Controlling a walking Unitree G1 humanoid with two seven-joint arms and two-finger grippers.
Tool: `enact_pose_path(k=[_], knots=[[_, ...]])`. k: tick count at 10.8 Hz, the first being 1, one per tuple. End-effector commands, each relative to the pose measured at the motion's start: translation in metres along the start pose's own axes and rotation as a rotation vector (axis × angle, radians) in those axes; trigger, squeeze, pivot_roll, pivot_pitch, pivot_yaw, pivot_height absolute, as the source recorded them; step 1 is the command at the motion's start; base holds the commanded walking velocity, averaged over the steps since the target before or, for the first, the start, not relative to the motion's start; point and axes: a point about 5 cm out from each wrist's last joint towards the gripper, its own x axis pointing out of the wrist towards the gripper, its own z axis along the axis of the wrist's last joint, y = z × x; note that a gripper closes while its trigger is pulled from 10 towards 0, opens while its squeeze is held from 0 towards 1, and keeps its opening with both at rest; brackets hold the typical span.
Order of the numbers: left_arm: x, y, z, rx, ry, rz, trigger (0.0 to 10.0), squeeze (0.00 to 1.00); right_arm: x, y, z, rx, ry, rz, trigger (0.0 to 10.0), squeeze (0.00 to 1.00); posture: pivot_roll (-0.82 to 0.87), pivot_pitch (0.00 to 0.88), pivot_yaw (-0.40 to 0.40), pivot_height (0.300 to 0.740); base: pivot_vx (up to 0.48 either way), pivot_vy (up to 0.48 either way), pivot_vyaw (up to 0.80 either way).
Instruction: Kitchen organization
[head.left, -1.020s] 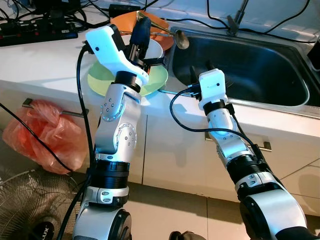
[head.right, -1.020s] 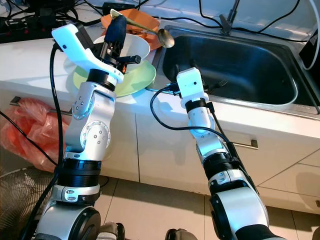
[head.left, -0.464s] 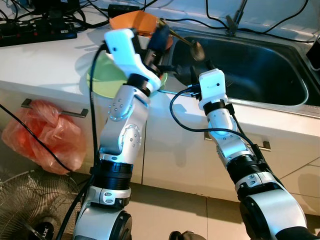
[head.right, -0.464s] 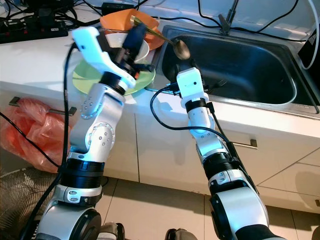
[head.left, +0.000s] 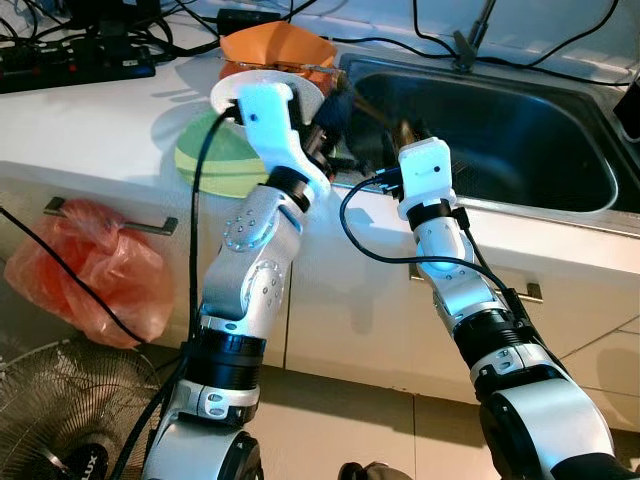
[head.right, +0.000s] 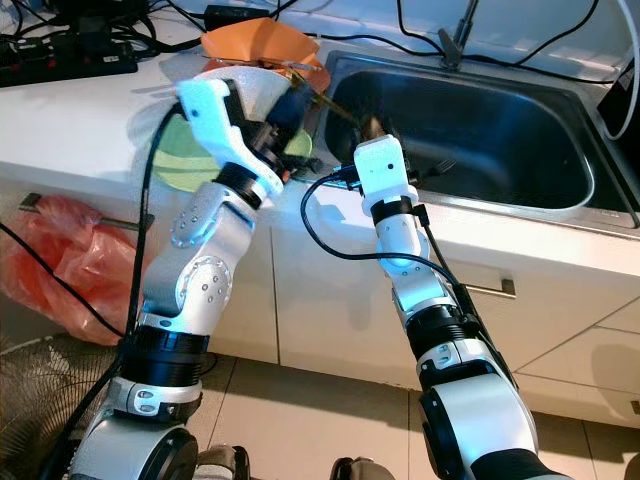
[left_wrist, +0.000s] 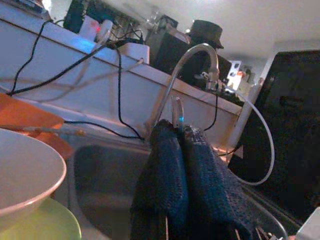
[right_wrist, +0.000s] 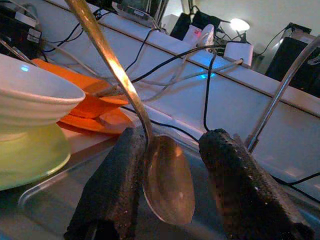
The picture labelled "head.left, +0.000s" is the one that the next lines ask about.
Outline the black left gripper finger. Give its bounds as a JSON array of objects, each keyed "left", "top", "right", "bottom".
[{"left": 318, "top": 84, "right": 354, "bottom": 137}]

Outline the white bowl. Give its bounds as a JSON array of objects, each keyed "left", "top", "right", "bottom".
[{"left": 210, "top": 62, "right": 329, "bottom": 119}]

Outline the white kitchen cabinet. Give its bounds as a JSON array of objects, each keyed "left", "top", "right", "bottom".
[{"left": 0, "top": 180, "right": 640, "bottom": 406}]

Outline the orange bowl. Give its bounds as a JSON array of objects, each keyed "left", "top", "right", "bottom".
[{"left": 220, "top": 20, "right": 336, "bottom": 76}]

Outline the black faucet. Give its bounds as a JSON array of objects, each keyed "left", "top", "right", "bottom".
[{"left": 452, "top": 0, "right": 498, "bottom": 71}]

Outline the stainless steel sink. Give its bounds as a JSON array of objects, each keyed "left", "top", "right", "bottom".
[{"left": 335, "top": 55, "right": 640, "bottom": 216}]

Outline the black power adapter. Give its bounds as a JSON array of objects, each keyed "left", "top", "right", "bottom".
[{"left": 215, "top": 8, "right": 296, "bottom": 36}]

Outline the green plate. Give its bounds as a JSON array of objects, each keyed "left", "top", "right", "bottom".
[{"left": 175, "top": 108, "right": 276, "bottom": 199}]

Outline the black box device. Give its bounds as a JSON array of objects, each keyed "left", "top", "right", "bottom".
[{"left": 612, "top": 80, "right": 640, "bottom": 141}]

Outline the black electronic device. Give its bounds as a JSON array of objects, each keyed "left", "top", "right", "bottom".
[{"left": 60, "top": 0, "right": 166, "bottom": 31}]

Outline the black power strip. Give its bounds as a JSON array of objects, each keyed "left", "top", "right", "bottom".
[{"left": 0, "top": 42, "right": 156, "bottom": 96}]

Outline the red plastic bag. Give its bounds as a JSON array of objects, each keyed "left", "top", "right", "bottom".
[{"left": 3, "top": 198, "right": 176, "bottom": 349}]

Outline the grey robot right leg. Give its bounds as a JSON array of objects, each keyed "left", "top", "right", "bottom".
[{"left": 340, "top": 461, "right": 413, "bottom": 480}]

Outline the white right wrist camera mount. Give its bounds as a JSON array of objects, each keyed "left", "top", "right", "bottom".
[{"left": 397, "top": 140, "right": 453, "bottom": 223}]

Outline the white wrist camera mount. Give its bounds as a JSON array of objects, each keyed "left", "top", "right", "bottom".
[
  {"left": 237, "top": 82, "right": 333, "bottom": 196},
  {"left": 397, "top": 140, "right": 453, "bottom": 223}
]

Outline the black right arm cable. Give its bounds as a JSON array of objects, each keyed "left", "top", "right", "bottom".
[{"left": 340, "top": 170, "right": 546, "bottom": 346}]

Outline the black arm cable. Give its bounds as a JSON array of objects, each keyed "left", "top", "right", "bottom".
[
  {"left": 340, "top": 170, "right": 546, "bottom": 346},
  {"left": 110, "top": 100, "right": 241, "bottom": 480}
]

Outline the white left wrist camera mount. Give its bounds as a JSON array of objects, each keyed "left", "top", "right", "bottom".
[{"left": 237, "top": 82, "right": 333, "bottom": 196}]

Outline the black wall cable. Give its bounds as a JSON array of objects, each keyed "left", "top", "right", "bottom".
[
  {"left": 498, "top": 0, "right": 623, "bottom": 61},
  {"left": 410, "top": 0, "right": 463, "bottom": 49}
]

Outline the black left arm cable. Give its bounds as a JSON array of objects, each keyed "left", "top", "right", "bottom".
[{"left": 110, "top": 100, "right": 241, "bottom": 480}]

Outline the thin black cable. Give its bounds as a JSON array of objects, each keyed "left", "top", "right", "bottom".
[{"left": 0, "top": 205, "right": 151, "bottom": 349}]

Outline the wire cage floor fan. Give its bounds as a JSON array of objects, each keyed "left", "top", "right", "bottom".
[{"left": 0, "top": 335, "right": 166, "bottom": 480}]

